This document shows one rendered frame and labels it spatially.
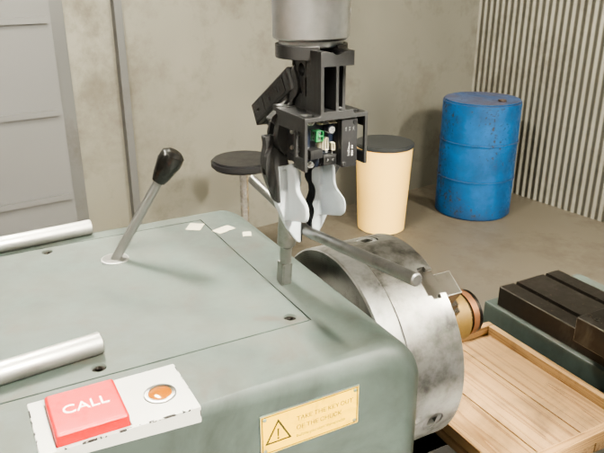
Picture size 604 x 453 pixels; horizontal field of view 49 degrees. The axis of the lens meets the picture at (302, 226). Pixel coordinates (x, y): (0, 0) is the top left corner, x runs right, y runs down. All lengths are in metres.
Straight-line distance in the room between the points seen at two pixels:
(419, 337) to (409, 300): 0.05
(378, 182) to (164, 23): 1.56
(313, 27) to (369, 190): 3.57
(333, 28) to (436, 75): 4.48
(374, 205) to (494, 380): 2.95
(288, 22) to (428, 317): 0.45
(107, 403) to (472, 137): 3.98
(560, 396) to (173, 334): 0.81
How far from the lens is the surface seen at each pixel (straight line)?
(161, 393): 0.62
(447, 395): 0.95
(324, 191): 0.72
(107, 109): 3.76
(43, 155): 3.66
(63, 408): 0.61
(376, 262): 0.61
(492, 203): 4.60
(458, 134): 4.47
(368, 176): 4.15
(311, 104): 0.64
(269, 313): 0.74
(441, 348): 0.91
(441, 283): 0.96
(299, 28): 0.63
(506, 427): 1.22
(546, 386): 1.34
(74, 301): 0.81
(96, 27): 3.70
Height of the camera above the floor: 1.62
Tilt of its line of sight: 22 degrees down
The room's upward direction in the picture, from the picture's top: straight up
